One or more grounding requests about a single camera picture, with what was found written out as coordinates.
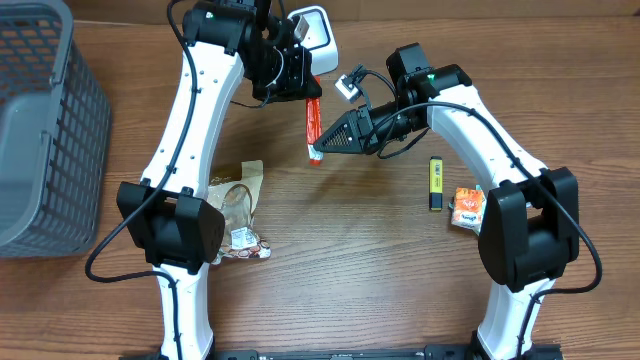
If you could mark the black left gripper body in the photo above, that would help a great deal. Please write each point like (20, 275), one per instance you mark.
(286, 74)

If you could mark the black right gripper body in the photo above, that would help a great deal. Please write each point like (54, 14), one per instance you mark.
(389, 121)

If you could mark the red snack stick packet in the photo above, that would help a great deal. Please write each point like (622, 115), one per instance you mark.
(313, 129)

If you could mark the yellow highlighter pen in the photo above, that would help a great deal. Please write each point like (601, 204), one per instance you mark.
(435, 183)

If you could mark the orange tissue packet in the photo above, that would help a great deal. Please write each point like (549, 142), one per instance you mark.
(468, 208)

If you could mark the brown cookie snack bag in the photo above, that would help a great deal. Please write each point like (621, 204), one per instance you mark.
(234, 190)

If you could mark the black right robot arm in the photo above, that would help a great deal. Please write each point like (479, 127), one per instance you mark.
(525, 240)

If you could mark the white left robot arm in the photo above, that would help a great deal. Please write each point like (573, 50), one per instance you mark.
(167, 212)

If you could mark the white barcode scanner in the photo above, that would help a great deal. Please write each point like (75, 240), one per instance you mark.
(319, 40)

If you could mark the grey plastic mesh basket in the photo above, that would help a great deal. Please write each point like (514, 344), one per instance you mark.
(55, 131)

